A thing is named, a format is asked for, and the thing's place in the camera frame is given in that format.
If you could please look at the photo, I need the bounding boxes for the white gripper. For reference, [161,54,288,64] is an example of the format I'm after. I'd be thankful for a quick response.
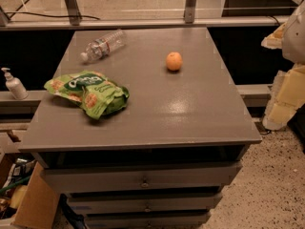
[261,0,305,131]

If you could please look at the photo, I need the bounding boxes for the orange fruit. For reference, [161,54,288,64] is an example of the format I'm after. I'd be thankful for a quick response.
[166,52,183,72]

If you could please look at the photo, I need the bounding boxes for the grey drawer cabinet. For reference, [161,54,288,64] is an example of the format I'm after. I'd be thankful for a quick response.
[22,28,260,229]

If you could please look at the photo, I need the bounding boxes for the clear plastic water bottle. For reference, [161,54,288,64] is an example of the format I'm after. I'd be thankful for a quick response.
[80,30,127,63]

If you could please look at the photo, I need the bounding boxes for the green snack bag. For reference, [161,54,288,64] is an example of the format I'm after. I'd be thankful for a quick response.
[44,71,130,120]

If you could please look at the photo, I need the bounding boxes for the white pump dispenser bottle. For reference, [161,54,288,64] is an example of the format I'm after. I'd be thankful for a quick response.
[1,68,28,100]

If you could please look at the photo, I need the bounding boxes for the cardboard box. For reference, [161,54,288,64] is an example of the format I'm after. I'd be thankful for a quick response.
[0,163,59,229]

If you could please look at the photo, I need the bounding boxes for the black cable on ledge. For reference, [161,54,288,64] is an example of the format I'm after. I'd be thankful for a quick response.
[4,10,102,21]

